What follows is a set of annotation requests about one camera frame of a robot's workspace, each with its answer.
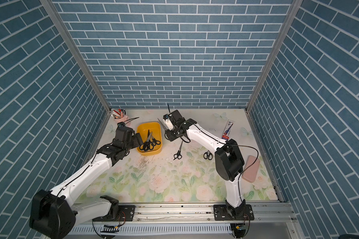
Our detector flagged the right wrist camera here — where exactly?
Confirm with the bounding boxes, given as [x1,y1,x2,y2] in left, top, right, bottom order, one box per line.
[163,114,174,130]

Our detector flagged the floral table mat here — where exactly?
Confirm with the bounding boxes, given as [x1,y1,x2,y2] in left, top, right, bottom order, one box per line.
[77,109,278,203]

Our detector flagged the black scissors grey blades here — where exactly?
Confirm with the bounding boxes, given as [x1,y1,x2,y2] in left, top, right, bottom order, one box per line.
[143,131,157,151]

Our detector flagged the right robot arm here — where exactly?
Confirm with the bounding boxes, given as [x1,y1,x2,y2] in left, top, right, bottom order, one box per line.
[163,110,246,220]

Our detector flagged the aluminium mounting rail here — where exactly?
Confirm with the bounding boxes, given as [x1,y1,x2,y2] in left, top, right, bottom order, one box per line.
[68,202,297,225]

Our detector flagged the large black scissors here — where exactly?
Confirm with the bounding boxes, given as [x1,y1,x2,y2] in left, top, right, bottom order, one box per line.
[139,130,154,152]

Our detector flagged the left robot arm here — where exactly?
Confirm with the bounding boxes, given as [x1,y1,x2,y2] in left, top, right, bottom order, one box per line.
[29,122,143,239]

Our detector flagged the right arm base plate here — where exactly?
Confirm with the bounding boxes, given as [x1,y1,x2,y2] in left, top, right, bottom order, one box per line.
[213,204,254,221]

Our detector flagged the yellow plastic storage box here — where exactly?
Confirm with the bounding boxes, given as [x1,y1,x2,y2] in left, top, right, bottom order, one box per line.
[137,122,163,156]

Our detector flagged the pens in pink cup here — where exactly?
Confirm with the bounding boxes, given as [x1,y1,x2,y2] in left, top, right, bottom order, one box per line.
[112,109,126,119]

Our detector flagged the small black scissors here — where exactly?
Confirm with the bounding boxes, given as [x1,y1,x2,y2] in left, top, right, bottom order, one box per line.
[173,141,183,160]
[150,136,161,146]
[203,151,213,160]

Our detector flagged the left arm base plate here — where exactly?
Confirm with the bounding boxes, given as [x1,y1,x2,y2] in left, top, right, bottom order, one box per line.
[93,205,136,223]

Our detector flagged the pink pen holder cup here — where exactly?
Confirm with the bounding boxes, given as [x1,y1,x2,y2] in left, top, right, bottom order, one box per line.
[113,115,129,123]

